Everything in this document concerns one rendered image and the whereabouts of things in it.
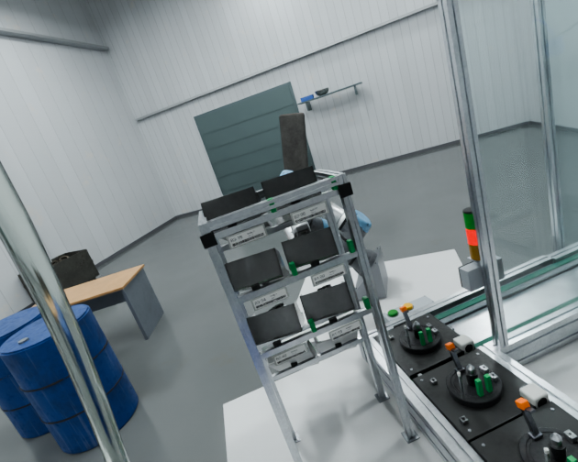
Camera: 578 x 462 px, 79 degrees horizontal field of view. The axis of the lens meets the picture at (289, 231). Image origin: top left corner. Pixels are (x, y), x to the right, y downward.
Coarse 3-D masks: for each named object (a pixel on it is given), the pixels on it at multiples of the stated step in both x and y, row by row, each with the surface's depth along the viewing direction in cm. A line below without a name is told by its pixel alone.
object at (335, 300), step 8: (328, 288) 92; (336, 288) 92; (344, 288) 92; (304, 296) 92; (312, 296) 92; (320, 296) 92; (328, 296) 92; (336, 296) 92; (344, 296) 92; (304, 304) 92; (312, 304) 92; (320, 304) 92; (328, 304) 92; (336, 304) 92; (344, 304) 92; (352, 304) 91; (312, 312) 92; (320, 312) 92; (328, 312) 92; (336, 312) 91; (344, 312) 91
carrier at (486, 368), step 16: (480, 352) 108; (448, 368) 106; (464, 368) 101; (480, 368) 99; (496, 368) 101; (416, 384) 106; (448, 384) 99; (464, 384) 97; (480, 384) 91; (496, 384) 94; (512, 384) 95; (528, 384) 91; (432, 400) 98; (448, 400) 96; (464, 400) 92; (480, 400) 91; (496, 400) 91; (512, 400) 90; (528, 400) 88; (544, 400) 87; (448, 416) 92; (480, 416) 89; (496, 416) 88; (512, 416) 86; (464, 432) 86; (480, 432) 85
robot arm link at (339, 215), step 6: (282, 174) 179; (336, 204) 179; (336, 210) 176; (342, 210) 176; (324, 216) 180; (336, 216) 175; (342, 216) 174; (360, 216) 172; (366, 216) 179; (342, 222) 174; (360, 222) 171; (366, 222) 171; (342, 228) 175; (348, 228) 174; (360, 228) 172; (366, 228) 172; (342, 234) 177; (348, 234) 174
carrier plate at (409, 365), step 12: (432, 324) 127; (444, 324) 125; (396, 336) 127; (444, 336) 120; (456, 336) 118; (396, 348) 121; (444, 348) 115; (396, 360) 116; (408, 360) 114; (420, 360) 113; (432, 360) 111; (444, 360) 110; (408, 372) 110; (420, 372) 109
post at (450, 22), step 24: (456, 0) 81; (456, 24) 83; (456, 48) 84; (456, 72) 86; (456, 96) 89; (480, 168) 93; (480, 192) 94; (480, 216) 96; (480, 240) 100; (504, 336) 108
